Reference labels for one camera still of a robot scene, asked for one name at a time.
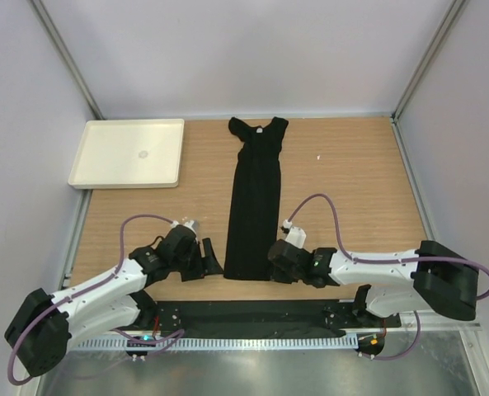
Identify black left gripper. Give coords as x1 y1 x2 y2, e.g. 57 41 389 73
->
171 238 223 281

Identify black tank top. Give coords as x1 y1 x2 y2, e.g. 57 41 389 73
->
223 117 289 281

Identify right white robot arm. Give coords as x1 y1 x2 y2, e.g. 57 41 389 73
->
268 239 478 327

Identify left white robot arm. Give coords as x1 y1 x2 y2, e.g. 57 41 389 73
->
4 223 223 378

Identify white plastic tray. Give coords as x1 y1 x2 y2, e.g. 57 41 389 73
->
68 119 185 190

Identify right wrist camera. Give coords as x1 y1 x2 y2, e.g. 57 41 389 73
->
280 219 307 248

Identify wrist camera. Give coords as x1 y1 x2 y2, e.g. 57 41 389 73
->
170 219 200 235
280 219 307 248

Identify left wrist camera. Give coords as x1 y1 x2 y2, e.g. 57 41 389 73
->
170 219 200 235

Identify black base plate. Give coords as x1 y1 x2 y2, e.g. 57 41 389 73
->
124 299 402 339

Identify slotted cable duct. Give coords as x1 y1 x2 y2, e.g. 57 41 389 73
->
73 333 358 352

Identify aluminium rail front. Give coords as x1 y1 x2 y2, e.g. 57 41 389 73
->
400 311 482 332

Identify left aluminium frame post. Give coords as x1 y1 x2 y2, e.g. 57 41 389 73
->
27 0 106 120

